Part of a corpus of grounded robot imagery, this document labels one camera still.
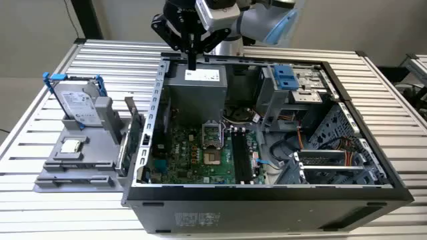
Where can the RAM stick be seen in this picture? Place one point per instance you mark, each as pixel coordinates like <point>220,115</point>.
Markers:
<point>80,165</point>
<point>75,178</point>

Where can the silver CPU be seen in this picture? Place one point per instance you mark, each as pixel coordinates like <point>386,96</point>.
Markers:
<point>71,146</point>

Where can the black open PC case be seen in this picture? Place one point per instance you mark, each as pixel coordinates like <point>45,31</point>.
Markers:
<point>234,212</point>

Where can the green motherboard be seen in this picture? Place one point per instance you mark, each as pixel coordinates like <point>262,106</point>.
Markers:
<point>187,172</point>

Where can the hard disk in blue carrier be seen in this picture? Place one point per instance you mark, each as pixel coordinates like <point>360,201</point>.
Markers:
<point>76,100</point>

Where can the CPU socket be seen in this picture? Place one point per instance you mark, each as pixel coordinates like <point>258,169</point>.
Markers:
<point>214,157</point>

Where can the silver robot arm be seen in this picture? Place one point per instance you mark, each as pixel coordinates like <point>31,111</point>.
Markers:
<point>254,17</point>

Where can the green graphics card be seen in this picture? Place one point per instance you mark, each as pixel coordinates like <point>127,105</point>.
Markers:
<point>134,135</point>

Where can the grey metal drive cage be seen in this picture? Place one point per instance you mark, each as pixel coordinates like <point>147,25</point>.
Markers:
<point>271,100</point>

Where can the neighbouring metal slat table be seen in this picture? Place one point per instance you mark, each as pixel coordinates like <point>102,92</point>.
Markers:
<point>416,62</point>

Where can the socket locking lever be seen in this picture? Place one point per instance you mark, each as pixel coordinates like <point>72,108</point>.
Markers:
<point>222,136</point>

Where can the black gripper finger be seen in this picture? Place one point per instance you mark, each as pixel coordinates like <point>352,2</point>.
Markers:
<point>174,40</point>
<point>214,40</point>

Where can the grey metal disk bay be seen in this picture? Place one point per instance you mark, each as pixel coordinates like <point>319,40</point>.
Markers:
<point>320,156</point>

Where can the grey power supply unit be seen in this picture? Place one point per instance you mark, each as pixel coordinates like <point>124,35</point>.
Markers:
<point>196,100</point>

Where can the blue drive bay latch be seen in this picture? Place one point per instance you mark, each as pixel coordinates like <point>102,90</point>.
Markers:
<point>284,77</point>

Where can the black upright post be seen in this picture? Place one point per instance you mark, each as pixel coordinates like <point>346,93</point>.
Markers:
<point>88,20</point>

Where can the grey parts rack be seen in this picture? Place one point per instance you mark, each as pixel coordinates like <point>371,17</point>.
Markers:
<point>96,150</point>

